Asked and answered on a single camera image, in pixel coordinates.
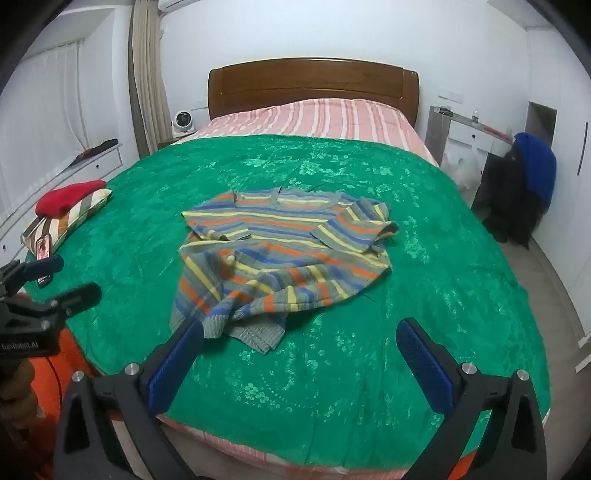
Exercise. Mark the wooden nightstand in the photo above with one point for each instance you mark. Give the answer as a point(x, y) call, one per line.
point(173, 141)

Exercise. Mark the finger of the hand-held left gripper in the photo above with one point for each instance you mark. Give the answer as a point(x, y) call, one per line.
point(78, 295)
point(44, 267)

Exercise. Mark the black jacket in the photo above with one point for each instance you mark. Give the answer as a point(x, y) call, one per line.
point(503, 203)

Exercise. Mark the red cloth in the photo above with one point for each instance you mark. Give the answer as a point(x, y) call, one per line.
point(69, 196)

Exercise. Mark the wooden headboard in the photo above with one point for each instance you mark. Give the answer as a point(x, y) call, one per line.
point(314, 81)

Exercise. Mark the striped pillow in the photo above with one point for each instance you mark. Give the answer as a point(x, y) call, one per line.
point(69, 224)

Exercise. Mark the person's left hand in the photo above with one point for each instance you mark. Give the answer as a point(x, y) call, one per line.
point(18, 387)

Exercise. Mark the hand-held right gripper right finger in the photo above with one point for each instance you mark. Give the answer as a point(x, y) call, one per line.
point(425, 364)

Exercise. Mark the blue garment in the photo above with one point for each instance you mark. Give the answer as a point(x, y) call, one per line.
point(538, 166)

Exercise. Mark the white wardrobe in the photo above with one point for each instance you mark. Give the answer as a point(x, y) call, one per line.
point(572, 138)

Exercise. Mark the orange bed base cover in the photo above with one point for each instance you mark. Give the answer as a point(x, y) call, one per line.
point(46, 387)

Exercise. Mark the pink striped bedsheet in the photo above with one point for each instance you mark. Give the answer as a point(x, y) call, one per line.
point(323, 115)

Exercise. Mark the green floral bedspread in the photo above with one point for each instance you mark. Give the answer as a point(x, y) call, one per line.
point(415, 277)

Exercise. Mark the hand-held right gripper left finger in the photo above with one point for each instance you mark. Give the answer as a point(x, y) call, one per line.
point(175, 364)

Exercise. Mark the pink phone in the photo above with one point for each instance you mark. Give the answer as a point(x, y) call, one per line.
point(44, 247)

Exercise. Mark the small white fan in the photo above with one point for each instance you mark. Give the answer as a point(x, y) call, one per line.
point(183, 121)

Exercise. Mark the white drawer cabinet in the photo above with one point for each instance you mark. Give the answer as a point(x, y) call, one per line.
point(92, 168)

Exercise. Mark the white desk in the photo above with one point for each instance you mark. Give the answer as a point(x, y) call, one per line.
point(466, 136)

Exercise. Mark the white plastic bag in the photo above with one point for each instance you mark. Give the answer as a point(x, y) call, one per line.
point(464, 170)

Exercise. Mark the striped knit sweater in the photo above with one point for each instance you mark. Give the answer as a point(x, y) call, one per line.
point(277, 258)

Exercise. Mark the dark long object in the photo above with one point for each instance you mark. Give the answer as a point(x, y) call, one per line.
point(94, 150)

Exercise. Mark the beige curtain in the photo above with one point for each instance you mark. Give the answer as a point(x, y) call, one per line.
point(147, 92)

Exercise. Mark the white air conditioner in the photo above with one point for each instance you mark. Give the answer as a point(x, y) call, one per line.
point(175, 3)

